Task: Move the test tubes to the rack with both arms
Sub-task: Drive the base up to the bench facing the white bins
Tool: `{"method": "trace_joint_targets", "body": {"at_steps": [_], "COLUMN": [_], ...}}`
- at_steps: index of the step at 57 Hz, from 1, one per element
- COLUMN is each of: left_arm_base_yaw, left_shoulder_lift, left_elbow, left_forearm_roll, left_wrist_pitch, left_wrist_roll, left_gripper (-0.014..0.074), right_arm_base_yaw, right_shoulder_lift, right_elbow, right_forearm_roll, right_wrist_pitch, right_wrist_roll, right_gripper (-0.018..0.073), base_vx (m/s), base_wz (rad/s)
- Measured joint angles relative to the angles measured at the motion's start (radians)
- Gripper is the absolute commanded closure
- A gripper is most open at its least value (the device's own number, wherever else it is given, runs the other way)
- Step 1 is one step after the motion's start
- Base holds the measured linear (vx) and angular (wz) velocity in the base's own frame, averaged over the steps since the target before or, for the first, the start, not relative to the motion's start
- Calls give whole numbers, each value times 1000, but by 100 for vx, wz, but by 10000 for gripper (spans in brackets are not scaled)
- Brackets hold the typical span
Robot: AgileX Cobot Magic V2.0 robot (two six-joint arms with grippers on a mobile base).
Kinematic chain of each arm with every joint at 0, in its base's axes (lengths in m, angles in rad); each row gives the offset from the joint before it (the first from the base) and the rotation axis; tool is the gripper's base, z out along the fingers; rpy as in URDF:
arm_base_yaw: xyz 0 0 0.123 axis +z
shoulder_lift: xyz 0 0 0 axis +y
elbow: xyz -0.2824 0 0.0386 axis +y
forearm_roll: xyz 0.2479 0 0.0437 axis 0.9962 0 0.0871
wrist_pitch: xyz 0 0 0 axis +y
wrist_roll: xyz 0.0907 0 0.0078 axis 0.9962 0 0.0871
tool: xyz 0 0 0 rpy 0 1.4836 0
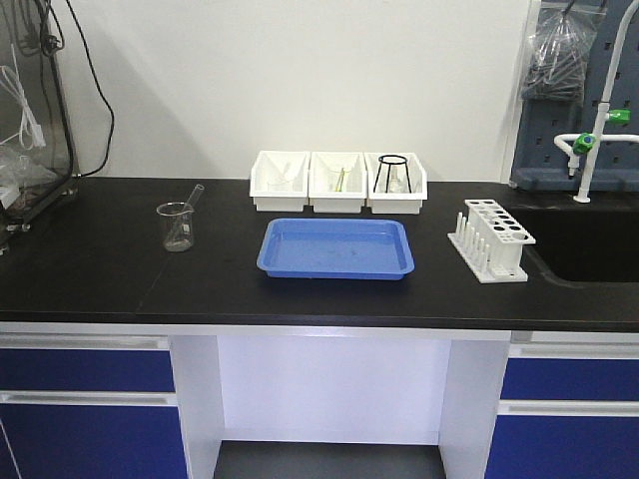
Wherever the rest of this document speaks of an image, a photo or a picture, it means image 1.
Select clear glass test tube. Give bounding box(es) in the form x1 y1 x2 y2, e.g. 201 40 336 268
180 184 205 218

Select white test tube rack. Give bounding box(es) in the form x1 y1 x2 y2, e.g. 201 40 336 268
447 199 536 283

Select blue-grey pegboard drying rack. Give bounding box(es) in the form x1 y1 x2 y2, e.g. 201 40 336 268
510 1 638 192

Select plastic bag of tubes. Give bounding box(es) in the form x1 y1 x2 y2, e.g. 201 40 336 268
520 1 607 103

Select blue plastic tray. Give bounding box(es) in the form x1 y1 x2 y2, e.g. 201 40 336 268
257 219 414 280

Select middle white storage bin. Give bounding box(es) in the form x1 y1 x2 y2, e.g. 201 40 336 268
309 152 367 214

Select white storage bin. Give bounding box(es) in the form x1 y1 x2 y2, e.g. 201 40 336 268
309 152 367 214
364 152 428 215
250 151 311 212

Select yellow plastic spatula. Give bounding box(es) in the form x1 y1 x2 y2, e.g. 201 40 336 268
335 168 344 192

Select clear beaker in middle bin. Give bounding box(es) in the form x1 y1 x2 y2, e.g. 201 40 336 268
328 167 352 193

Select glassware in left bin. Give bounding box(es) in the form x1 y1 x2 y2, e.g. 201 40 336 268
268 162 295 192

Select left white storage bin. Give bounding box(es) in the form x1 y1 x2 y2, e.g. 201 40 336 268
250 151 311 212

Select glass flask in right bin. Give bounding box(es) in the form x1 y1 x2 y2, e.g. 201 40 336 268
385 165 404 194

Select right white storage bin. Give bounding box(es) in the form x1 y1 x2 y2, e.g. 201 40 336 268
364 152 428 215

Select black metal tripod stand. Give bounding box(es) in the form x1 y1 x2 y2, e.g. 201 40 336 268
373 154 412 193

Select clear glass beaker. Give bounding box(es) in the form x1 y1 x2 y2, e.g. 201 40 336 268
156 202 194 252

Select black sink basin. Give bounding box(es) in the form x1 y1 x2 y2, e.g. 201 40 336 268
508 204 638 284

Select white lab faucet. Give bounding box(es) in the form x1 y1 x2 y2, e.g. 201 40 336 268
553 1 638 204

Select blue left cabinet drawers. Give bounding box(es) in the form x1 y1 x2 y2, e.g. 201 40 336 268
1 335 191 478

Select blue cabinet drawers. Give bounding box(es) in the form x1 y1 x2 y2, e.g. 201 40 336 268
1 335 191 478
485 343 638 478

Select blue right cabinet drawers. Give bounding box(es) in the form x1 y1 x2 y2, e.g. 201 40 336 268
485 343 638 478

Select black hanging cable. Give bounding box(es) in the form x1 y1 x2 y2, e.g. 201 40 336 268
63 0 116 179

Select glass enclosure with frame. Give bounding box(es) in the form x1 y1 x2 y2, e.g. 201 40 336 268
1 1 78 253

